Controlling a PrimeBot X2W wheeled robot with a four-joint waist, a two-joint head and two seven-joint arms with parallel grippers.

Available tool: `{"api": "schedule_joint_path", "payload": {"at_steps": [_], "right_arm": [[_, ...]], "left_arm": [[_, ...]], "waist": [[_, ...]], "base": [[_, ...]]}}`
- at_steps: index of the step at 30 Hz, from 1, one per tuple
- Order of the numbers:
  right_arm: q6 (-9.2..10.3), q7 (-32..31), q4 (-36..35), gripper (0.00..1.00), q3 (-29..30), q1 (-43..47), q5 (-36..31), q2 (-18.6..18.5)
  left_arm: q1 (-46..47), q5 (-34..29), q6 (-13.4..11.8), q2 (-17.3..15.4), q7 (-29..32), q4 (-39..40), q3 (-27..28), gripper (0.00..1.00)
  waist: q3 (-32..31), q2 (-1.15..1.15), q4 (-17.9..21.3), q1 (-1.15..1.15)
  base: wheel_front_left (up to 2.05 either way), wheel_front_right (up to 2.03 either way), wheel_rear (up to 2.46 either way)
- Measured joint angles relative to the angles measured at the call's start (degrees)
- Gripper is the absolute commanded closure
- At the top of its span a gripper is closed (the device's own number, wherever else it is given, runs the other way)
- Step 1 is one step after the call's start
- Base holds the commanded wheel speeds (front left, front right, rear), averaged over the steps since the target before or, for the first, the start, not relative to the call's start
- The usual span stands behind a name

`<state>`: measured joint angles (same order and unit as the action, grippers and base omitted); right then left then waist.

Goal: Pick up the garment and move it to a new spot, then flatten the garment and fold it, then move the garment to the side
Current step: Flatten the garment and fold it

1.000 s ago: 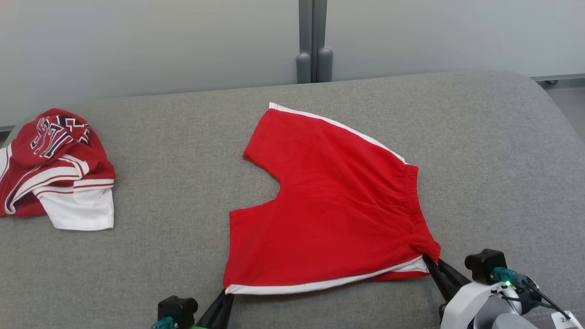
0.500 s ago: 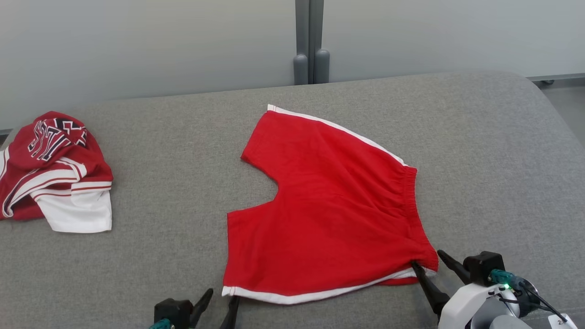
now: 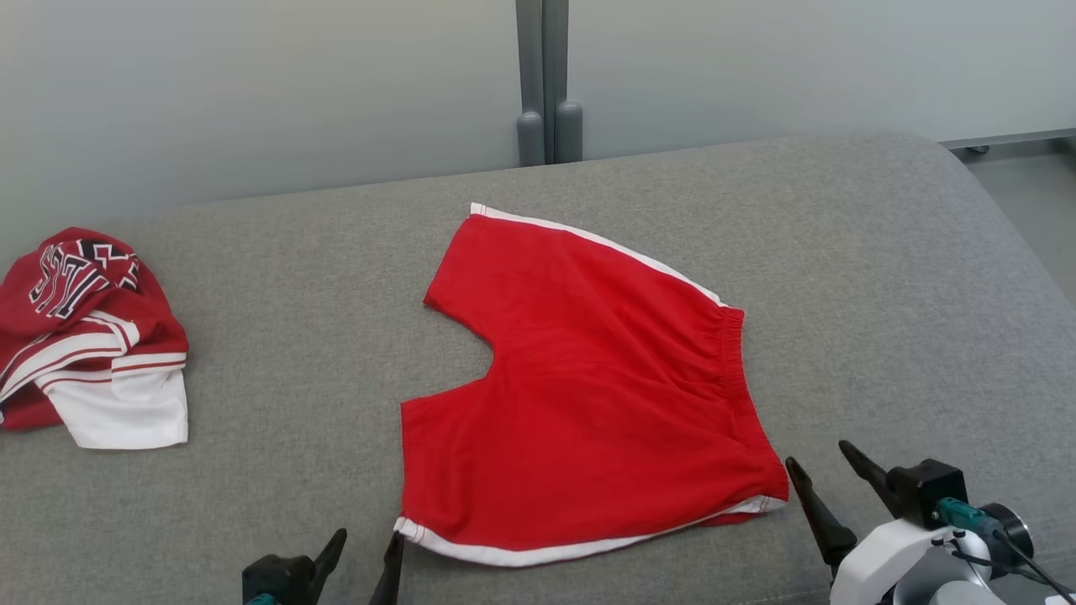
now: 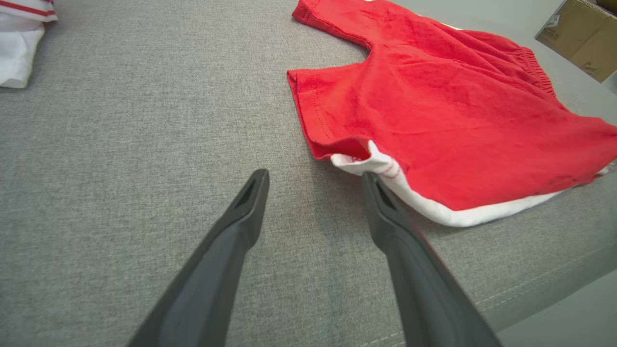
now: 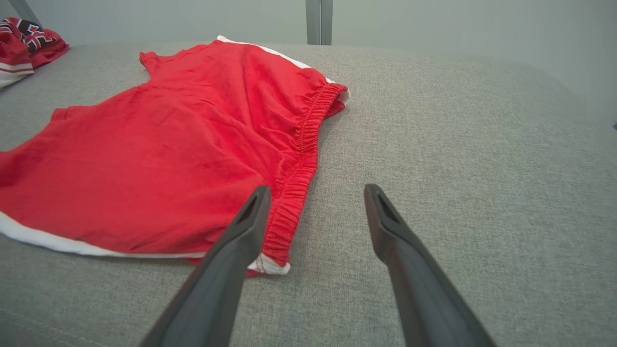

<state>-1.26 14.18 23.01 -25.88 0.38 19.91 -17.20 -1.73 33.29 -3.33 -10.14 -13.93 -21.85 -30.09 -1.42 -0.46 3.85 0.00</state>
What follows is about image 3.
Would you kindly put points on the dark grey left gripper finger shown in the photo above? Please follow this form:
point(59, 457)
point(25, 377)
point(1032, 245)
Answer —
point(390, 571)
point(326, 563)

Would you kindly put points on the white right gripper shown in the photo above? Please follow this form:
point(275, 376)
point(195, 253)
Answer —
point(883, 559)

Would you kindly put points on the red shorts white trim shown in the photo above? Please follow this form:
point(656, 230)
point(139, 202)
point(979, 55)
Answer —
point(588, 403)

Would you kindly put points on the red basketball jersey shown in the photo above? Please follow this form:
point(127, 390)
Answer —
point(92, 336)

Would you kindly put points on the grey fabric sofa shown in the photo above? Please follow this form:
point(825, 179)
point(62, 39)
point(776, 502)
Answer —
point(252, 353)

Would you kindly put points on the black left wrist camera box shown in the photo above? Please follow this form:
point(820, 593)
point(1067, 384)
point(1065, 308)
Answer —
point(273, 576)

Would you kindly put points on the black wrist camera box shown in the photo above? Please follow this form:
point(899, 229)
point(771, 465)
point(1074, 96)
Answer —
point(929, 487)
point(273, 576)

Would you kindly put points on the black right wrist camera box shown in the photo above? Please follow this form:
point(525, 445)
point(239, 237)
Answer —
point(929, 487)

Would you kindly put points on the grey partition base rail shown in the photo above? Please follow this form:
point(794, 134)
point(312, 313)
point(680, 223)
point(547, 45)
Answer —
point(1009, 139)

